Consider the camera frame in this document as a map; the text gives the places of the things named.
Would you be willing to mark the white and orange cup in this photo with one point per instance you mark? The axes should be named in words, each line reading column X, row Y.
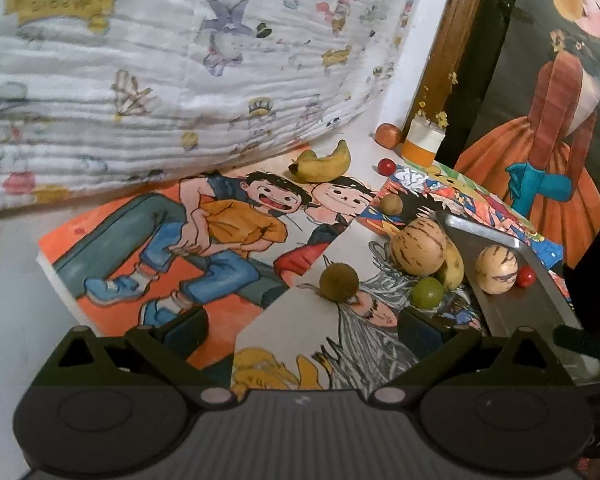
column 422, row 142

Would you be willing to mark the large striped pepino melon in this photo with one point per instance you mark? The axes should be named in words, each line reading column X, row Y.
column 417, row 247

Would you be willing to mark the grey haired figure drawing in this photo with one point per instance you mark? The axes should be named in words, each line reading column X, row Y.
column 290, row 320

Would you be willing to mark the green round fruit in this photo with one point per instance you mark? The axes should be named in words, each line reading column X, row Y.
column 427, row 293

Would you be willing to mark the orange dress woman poster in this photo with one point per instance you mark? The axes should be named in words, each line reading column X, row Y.
column 555, row 150

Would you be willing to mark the orange cartoon boys painting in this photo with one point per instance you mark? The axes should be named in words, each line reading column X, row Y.
column 130, row 240

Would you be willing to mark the yellow dried flower sprig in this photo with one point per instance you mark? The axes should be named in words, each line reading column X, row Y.
column 442, row 119

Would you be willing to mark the small striped pepino melon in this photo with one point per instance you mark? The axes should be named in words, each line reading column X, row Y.
column 496, row 270

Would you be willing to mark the brown kiwi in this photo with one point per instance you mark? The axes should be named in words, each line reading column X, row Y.
column 392, row 204

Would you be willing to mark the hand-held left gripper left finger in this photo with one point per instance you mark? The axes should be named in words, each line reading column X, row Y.
column 180, row 329

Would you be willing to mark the metal tray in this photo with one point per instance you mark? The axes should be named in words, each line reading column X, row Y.
column 530, row 310

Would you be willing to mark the brown wooden frame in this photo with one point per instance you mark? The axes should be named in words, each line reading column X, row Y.
column 455, row 35

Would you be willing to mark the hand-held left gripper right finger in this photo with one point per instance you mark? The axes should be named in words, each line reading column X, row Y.
column 421, row 329

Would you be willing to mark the red cherry tomato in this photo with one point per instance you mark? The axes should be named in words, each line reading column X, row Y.
column 526, row 277
column 386, row 167

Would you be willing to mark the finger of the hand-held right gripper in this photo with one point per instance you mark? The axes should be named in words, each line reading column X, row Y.
column 570, row 337

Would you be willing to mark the brown round fruit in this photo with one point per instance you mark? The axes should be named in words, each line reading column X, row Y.
column 338, row 282

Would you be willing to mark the colourful comic painting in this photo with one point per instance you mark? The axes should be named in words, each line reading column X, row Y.
column 460, row 195

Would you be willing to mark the white printed blanket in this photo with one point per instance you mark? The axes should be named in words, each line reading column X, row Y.
column 130, row 60

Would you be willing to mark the yellow banana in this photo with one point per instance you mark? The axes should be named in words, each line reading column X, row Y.
column 325, row 165

